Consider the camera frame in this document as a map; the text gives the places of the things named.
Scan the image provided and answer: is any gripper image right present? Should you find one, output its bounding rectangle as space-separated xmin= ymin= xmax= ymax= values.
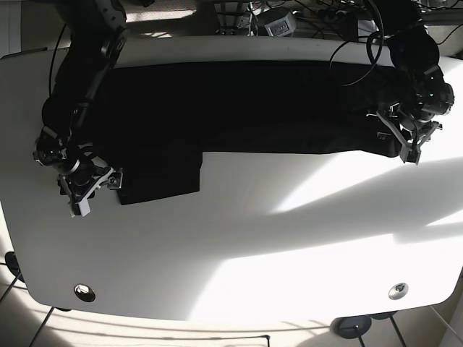
xmin=367 ymin=104 xmax=443 ymax=152

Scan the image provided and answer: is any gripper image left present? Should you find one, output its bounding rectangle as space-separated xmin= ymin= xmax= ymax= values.
xmin=57 ymin=166 xmax=124 ymax=205

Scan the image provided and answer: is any black T-shirt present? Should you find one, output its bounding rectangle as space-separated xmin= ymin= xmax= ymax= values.
xmin=83 ymin=61 xmax=399 ymax=205

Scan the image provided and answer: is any left silver table grommet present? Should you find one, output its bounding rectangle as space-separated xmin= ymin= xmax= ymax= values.
xmin=74 ymin=283 xmax=96 ymax=303

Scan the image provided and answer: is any silver table grommet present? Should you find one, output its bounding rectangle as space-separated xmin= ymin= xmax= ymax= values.
xmin=388 ymin=283 xmax=409 ymax=301
xmin=74 ymin=283 xmax=96 ymax=303

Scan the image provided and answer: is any right silver table grommet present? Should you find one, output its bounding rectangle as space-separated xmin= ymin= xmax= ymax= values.
xmin=388 ymin=283 xmax=409 ymax=301

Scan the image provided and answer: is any black power box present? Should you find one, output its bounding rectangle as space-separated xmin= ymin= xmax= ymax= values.
xmin=257 ymin=7 xmax=297 ymax=37

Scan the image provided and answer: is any round black stand base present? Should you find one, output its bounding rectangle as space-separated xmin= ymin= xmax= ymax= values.
xmin=330 ymin=315 xmax=372 ymax=340

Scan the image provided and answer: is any grey wrist camera image right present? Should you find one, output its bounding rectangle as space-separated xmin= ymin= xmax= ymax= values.
xmin=399 ymin=146 xmax=421 ymax=165

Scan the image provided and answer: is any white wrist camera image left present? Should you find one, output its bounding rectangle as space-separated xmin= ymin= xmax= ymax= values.
xmin=70 ymin=200 xmax=90 ymax=217

